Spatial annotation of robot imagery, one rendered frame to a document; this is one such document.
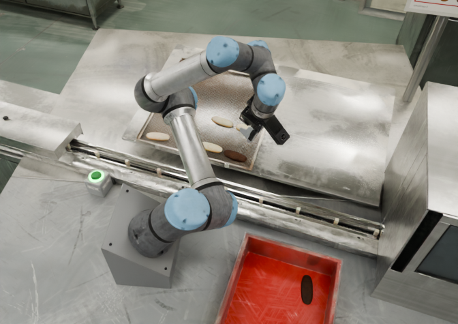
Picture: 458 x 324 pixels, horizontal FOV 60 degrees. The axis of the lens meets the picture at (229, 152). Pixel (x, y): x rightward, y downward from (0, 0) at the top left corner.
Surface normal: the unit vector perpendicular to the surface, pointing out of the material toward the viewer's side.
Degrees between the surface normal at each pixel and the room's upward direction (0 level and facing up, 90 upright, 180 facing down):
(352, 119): 10
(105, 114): 0
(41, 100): 0
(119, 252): 40
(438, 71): 90
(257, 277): 0
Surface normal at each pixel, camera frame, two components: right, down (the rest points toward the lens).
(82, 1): -0.33, 0.69
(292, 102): -0.04, -0.56
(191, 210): 0.56, -0.47
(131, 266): -0.07, 0.72
